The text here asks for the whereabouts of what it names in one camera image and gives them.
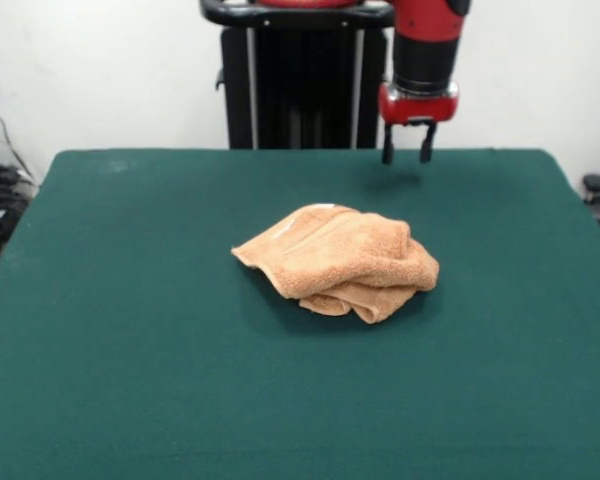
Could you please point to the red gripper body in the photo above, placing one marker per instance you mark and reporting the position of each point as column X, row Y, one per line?
column 417, row 107

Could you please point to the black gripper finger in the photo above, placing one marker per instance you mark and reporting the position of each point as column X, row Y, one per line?
column 426, row 147
column 388, row 147

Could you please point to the tan terry towel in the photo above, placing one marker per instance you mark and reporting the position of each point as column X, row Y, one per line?
column 340, row 260

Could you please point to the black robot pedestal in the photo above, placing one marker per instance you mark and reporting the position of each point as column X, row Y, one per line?
column 305, row 90

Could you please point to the dark green table cloth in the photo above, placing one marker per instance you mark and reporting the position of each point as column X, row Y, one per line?
column 180, row 375

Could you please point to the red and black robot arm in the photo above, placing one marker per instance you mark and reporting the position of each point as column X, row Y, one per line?
column 425, row 55

